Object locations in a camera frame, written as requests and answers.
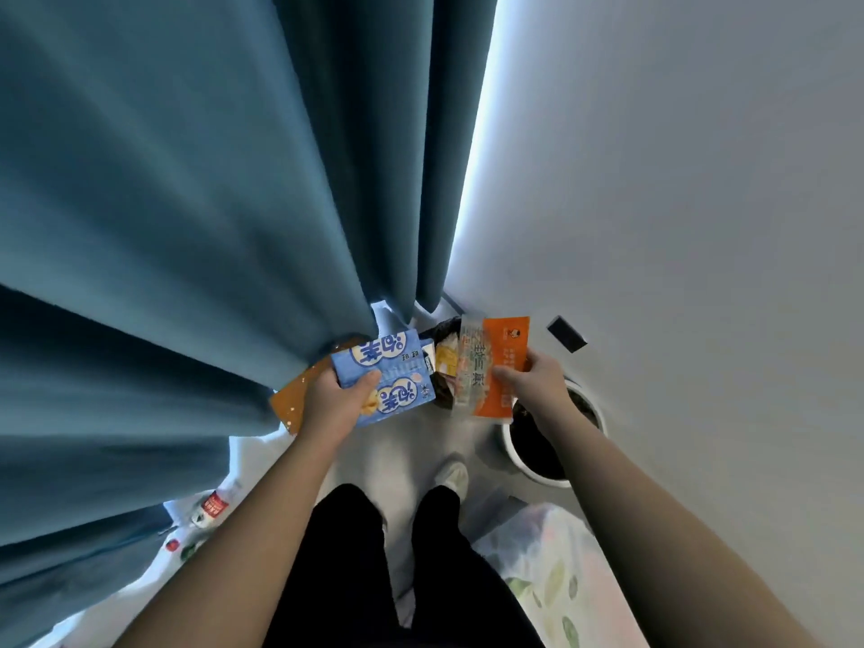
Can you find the person's left hand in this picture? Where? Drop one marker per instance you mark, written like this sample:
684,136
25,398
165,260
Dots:
332,404

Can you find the person's right hand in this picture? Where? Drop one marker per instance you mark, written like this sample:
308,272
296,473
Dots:
533,388

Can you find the person's right thumb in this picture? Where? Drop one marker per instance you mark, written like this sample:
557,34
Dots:
507,376

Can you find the person's left thumb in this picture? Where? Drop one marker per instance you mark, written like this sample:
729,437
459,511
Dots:
364,388

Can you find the orange snack packet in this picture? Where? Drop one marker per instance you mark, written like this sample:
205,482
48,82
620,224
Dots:
503,364

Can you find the blue and white snack box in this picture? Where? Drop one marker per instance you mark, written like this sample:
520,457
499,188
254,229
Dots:
388,374

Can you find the clear snack packet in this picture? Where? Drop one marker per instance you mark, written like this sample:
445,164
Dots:
470,364

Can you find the person's right forearm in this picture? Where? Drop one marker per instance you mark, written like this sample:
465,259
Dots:
668,533

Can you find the person's left forearm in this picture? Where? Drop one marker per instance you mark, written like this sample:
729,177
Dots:
229,546

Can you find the yellow snack wrapper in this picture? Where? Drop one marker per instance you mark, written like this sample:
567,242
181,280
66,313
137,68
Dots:
446,357

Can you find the brown dotted flat packet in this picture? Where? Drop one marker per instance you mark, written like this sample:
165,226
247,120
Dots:
297,391

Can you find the black trash bin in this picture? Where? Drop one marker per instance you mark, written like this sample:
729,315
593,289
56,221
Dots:
439,371

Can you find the white round plant pot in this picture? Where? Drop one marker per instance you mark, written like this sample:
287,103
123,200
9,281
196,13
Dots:
547,438

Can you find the person's white shoe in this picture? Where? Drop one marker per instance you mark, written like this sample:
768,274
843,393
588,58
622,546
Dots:
451,477

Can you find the person's black trousers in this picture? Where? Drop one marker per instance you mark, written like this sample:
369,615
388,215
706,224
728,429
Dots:
398,573

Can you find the plastic bottle with red label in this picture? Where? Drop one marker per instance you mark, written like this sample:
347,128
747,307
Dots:
212,506

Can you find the blue curtain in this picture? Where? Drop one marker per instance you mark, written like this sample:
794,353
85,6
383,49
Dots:
202,229

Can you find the black wall socket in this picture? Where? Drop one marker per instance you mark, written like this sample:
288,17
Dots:
566,334

